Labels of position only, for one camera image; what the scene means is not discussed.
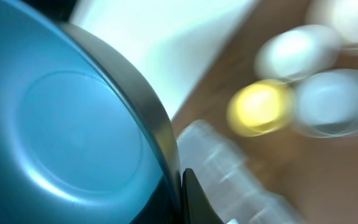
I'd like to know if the clear plastic storage container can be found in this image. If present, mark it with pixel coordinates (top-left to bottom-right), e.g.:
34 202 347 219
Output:
177 120 304 224

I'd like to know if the beige large bowl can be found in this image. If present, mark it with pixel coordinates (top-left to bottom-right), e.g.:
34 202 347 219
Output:
293 69 358 138

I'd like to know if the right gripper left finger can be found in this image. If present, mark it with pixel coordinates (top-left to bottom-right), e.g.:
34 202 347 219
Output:
130 177 179 224

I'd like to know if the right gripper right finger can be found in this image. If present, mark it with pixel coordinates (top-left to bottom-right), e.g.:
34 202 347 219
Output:
181 168 224 224

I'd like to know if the white small bowl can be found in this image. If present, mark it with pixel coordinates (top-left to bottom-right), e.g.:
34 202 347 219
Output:
306 0 358 55

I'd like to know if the yellow small bowl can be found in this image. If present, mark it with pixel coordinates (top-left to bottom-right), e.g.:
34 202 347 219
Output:
226 80 295 137

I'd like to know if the grey small bowl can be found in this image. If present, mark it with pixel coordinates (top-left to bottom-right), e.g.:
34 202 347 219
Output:
254 24 342 83

